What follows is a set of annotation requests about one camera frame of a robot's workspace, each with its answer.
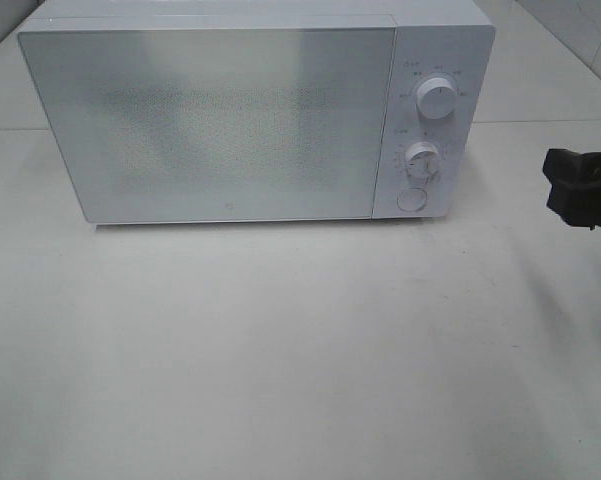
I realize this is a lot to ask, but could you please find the upper white power knob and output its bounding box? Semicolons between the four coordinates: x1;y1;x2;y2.
415;73;459;120

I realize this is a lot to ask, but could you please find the white timer knob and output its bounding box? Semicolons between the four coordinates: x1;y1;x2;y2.
405;141;441;179

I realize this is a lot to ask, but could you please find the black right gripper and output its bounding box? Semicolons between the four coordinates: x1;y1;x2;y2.
542;149;601;230

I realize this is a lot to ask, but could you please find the white microwave oven body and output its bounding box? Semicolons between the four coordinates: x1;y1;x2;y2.
17;1;496;220

